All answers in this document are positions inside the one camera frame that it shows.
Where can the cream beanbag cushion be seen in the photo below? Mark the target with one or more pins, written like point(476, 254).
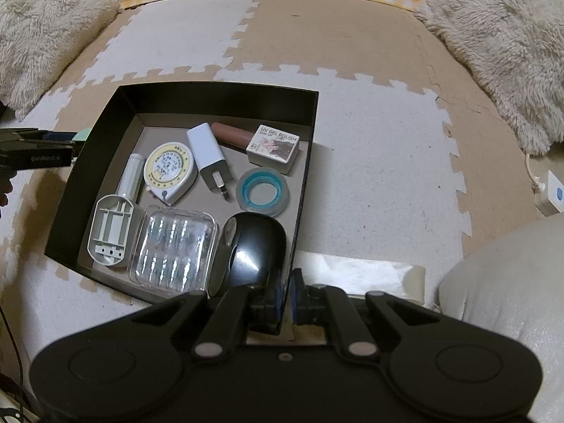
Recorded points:
point(514, 286)

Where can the uv gel polish box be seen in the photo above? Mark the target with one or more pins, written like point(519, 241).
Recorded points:
point(273, 148)

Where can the clear teal tape roll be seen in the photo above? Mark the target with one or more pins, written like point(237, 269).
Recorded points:
point(264, 191)

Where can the fluffy cream cushion right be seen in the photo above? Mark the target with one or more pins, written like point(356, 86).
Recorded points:
point(514, 51)

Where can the clear plastic case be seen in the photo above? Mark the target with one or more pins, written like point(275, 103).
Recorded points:
point(174, 250)

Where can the grey white handle tool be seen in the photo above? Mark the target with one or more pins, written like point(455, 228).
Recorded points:
point(117, 218)

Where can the black computer mouse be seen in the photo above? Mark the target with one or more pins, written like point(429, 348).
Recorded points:
point(250, 253)

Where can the round white yellow tape measure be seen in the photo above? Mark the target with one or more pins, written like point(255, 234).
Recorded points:
point(170, 171)

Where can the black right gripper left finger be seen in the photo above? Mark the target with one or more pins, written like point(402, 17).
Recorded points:
point(264, 299)

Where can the fluffy cream cushion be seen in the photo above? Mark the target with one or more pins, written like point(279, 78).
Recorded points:
point(514, 51)
point(39, 39)

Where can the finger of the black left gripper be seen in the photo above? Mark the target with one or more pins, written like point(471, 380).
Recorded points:
point(31, 148)

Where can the mint green round tin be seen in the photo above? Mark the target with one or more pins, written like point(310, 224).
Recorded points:
point(82, 135)

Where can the fluffy cream cushion left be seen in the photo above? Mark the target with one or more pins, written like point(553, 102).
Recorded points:
point(39, 39)

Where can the black cardboard box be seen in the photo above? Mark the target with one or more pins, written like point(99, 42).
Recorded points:
point(140, 117)

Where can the white power strip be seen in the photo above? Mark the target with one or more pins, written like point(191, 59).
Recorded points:
point(549, 199)

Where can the brown cylindrical tube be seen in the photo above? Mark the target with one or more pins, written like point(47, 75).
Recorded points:
point(232, 136)

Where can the white usb charger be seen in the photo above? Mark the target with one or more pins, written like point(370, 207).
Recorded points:
point(209, 158)

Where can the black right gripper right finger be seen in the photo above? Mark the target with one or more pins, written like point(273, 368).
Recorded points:
point(307, 302)

